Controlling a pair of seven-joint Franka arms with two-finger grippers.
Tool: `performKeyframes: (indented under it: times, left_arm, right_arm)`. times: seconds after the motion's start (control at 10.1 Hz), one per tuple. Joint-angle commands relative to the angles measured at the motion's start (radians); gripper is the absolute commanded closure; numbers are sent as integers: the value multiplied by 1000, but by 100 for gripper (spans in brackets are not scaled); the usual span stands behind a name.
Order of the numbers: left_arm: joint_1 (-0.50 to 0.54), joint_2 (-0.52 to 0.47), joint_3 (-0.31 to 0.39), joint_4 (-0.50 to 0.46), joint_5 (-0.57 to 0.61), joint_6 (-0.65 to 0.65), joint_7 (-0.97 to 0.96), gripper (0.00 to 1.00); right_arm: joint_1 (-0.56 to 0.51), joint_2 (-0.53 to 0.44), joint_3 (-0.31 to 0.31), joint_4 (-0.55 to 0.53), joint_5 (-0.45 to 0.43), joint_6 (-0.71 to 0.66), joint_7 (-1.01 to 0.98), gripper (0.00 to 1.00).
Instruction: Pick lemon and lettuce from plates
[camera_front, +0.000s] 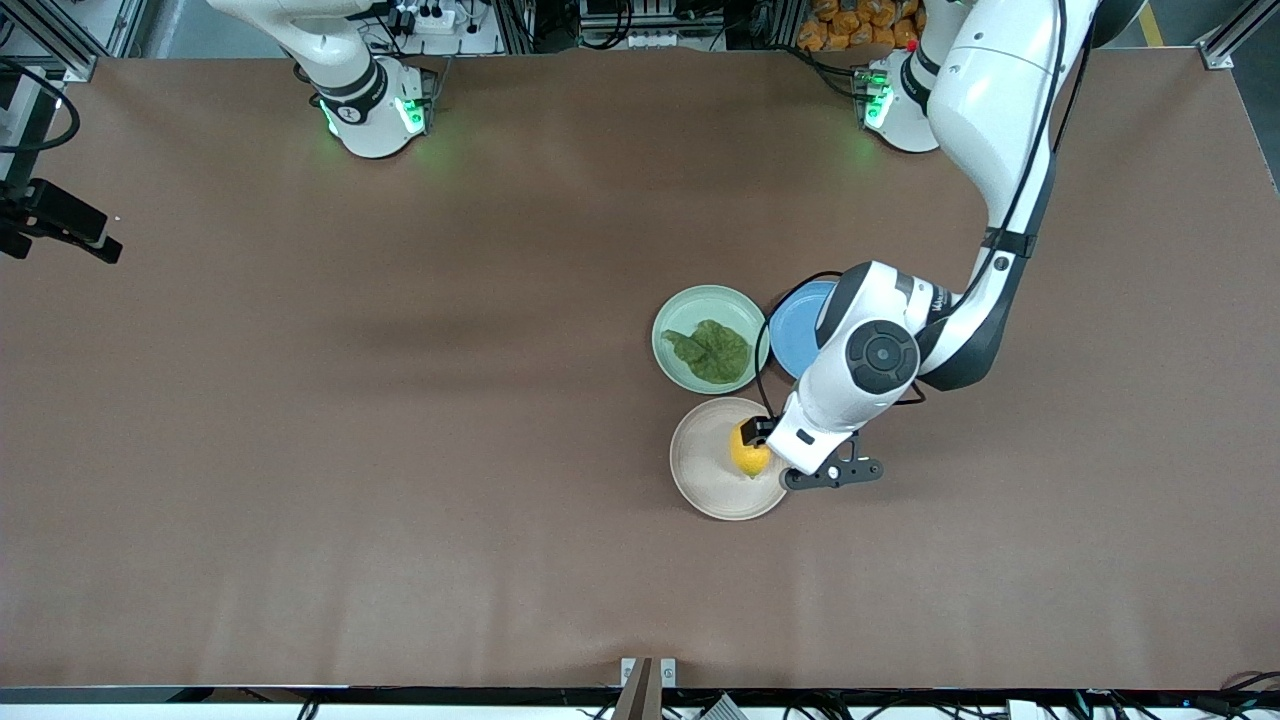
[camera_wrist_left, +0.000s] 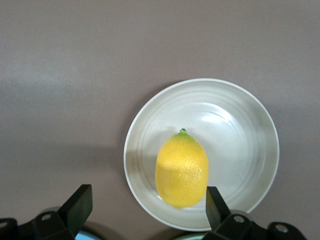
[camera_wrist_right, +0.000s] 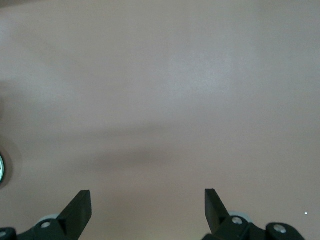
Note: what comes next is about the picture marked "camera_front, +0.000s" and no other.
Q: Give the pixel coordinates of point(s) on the beige plate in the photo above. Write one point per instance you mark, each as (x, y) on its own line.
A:
(705, 470)

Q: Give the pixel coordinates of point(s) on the light green plate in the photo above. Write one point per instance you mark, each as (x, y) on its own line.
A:
(690, 310)

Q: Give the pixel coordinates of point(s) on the blue plate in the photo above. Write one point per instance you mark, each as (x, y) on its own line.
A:
(795, 335)

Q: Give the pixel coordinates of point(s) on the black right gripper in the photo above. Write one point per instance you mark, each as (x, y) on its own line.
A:
(48, 213)

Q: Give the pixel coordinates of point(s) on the orange snack bag pile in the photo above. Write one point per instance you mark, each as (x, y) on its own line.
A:
(855, 25)

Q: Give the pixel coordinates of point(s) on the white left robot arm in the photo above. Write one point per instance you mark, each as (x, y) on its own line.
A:
(1000, 100)

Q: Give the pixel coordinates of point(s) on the green lettuce leaf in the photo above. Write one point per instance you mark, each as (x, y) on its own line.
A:
(715, 350)

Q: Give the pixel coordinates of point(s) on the metal camera post bracket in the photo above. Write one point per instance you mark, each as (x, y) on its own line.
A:
(645, 680)

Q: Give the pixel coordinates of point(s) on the grey vented device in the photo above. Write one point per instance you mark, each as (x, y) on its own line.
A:
(722, 708)

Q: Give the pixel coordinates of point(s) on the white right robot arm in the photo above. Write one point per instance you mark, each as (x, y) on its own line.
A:
(360, 100)

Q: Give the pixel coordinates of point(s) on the white power strip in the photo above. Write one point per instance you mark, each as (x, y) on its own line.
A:
(425, 20)

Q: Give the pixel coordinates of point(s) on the aluminium frame profile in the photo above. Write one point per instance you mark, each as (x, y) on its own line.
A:
(1235, 35)
(60, 35)

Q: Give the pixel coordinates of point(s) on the yellow lemon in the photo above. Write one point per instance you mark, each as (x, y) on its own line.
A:
(748, 461)

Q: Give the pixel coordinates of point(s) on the small white adapter box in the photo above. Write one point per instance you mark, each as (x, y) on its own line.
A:
(1023, 710)

